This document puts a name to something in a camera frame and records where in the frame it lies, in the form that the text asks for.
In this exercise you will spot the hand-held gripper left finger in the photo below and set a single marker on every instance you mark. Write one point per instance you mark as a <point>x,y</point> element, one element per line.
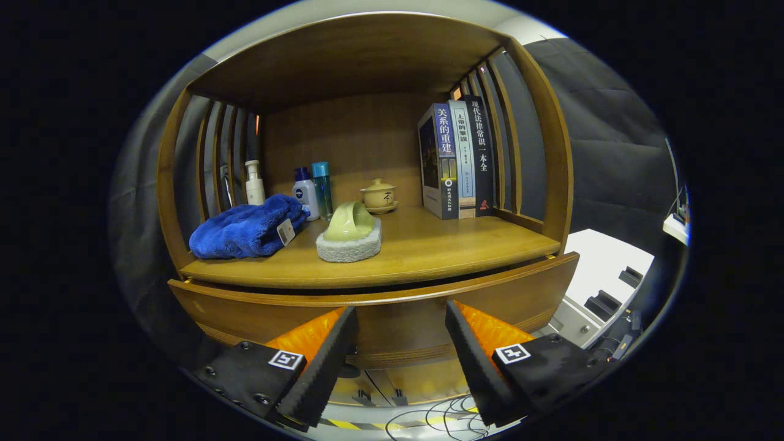
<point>324,373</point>

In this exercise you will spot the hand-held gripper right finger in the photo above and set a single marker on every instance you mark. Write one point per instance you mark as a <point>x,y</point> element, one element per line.
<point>478,373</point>

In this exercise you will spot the green scrub brush white pad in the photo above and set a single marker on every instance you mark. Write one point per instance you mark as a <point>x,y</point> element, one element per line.
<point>349,226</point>

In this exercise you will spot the wooden cabinet door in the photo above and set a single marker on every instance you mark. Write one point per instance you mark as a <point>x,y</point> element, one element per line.
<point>352,386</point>
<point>429,380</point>

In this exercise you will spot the wooden countertop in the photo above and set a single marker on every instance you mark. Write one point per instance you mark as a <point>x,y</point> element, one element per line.
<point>441,245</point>

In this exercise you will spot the wooden cabinet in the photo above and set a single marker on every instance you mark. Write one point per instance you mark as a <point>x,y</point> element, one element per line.
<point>343,141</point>

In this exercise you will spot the black floor equipment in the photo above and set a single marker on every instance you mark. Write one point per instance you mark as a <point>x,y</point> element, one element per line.
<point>621,349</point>

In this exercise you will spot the blue towel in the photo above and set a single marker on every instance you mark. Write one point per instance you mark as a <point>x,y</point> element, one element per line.
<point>245,229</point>

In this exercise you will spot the white lotion bottle blue cap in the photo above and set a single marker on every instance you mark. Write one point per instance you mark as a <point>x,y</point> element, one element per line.
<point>306,196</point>

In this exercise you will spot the teal clear bottle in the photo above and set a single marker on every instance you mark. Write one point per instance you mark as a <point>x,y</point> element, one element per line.
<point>323,190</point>

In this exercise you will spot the beige lidded teacup with saucer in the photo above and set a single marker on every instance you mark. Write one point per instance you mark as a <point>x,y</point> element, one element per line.
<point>378,196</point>

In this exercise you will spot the white pump bottle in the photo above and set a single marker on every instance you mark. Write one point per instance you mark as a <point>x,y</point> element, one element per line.
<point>255,190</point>

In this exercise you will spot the grey book blue spine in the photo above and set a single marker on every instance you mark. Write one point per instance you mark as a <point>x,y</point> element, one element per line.
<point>438,171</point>

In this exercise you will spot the pale spine book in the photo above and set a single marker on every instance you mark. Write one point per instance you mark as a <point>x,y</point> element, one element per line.
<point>463,165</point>

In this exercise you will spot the black spine book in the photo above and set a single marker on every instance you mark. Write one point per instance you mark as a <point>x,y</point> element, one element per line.
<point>482,159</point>

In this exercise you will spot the white desk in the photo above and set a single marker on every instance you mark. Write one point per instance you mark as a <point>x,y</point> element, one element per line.
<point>674,228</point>

